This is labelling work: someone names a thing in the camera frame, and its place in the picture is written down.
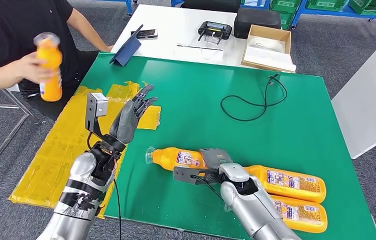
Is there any black handheld controller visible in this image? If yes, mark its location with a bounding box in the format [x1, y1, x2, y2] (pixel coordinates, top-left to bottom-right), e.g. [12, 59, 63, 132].
[197, 21, 233, 43]

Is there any green plastic crate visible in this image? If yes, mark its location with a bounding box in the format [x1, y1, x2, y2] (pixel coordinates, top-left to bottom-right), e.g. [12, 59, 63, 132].
[349, 0, 376, 15]
[307, 0, 349, 12]
[270, 0, 303, 14]
[280, 12, 296, 31]

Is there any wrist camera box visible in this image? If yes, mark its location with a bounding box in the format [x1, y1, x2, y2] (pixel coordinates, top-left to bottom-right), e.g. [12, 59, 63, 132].
[90, 92, 109, 117]
[173, 166, 220, 186]

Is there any tablet in blue case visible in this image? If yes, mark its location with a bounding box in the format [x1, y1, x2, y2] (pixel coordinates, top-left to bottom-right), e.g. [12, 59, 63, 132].
[109, 24, 144, 68]

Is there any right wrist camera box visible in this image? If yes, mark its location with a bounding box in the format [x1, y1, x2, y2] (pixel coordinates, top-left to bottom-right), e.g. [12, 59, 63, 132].
[173, 166, 220, 186]

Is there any yellow taped cardboard sheet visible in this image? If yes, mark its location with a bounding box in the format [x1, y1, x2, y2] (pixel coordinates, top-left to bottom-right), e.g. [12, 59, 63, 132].
[8, 81, 162, 220]

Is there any white foam sheet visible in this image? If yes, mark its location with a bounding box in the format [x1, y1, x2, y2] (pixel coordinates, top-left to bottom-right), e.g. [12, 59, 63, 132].
[244, 45, 298, 73]

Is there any open cardboard box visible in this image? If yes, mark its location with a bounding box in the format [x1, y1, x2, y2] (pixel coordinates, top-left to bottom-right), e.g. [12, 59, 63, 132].
[241, 24, 297, 74]

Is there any black carry case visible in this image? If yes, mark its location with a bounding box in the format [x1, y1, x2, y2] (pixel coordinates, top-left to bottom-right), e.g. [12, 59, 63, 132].
[234, 7, 282, 40]

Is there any black chair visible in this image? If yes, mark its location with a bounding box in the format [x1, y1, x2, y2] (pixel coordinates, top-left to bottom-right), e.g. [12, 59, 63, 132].
[181, 0, 242, 13]

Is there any person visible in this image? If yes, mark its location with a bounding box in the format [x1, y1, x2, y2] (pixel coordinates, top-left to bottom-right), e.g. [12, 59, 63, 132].
[0, 0, 114, 122]

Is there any thin black strip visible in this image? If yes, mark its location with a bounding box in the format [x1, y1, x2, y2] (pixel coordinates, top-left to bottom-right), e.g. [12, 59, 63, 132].
[177, 44, 224, 52]

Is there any grey metal frame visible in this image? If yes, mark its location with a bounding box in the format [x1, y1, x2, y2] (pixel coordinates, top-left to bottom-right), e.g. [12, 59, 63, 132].
[0, 87, 38, 207]

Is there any black cable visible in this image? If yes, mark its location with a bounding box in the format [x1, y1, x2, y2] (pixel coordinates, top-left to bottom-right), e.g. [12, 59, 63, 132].
[220, 73, 288, 122]

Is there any orange detergent bottle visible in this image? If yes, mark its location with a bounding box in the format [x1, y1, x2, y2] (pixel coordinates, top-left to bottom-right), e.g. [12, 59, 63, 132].
[145, 146, 208, 173]
[270, 194, 329, 234]
[32, 32, 63, 103]
[244, 164, 327, 205]

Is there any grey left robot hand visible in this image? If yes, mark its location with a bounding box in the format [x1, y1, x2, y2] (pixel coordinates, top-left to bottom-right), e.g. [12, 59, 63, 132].
[109, 84, 158, 145]

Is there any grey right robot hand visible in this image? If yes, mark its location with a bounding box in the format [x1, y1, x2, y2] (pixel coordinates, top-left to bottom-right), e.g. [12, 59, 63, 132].
[199, 148, 234, 176]

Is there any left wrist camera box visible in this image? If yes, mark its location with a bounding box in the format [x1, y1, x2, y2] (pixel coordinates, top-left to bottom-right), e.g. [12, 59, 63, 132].
[90, 92, 109, 117]

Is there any black smartphone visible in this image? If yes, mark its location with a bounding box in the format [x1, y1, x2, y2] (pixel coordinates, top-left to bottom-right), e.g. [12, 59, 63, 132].
[130, 29, 159, 40]

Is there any white side table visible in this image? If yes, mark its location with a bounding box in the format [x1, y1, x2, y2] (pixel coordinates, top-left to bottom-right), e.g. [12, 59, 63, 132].
[332, 28, 376, 172]

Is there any blue metal rack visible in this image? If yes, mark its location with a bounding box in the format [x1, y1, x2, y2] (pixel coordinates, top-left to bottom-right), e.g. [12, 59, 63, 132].
[290, 0, 376, 37]

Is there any white cable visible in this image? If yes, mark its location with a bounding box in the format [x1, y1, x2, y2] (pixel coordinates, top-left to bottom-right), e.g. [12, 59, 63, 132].
[200, 31, 225, 61]

